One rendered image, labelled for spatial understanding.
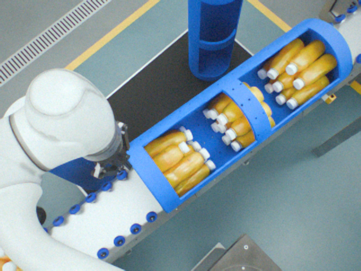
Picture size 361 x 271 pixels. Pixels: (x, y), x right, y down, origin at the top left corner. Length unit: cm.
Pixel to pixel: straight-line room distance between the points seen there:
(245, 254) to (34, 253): 86
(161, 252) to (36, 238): 183
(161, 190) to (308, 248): 149
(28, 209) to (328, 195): 217
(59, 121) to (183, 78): 198
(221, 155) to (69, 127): 95
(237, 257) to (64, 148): 86
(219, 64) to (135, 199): 134
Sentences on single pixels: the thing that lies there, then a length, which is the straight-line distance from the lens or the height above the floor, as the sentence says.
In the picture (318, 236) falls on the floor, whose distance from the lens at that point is 244.
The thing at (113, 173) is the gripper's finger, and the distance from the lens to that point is 77.
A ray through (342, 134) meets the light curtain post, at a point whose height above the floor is 46.
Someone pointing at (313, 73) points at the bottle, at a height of 113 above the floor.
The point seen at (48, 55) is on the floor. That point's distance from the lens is 288.
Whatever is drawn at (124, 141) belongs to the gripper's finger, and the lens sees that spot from 76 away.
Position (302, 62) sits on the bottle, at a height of 116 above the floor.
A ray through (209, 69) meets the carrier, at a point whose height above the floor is 16.
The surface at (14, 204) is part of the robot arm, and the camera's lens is 52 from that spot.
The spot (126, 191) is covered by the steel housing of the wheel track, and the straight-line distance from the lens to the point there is 141.
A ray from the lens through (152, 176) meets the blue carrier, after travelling 109.
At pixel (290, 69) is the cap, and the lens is 135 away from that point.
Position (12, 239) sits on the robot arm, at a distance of 51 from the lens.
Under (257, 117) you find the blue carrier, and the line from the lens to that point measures 118.
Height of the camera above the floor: 230
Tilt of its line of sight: 74 degrees down
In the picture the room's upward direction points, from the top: 5 degrees counter-clockwise
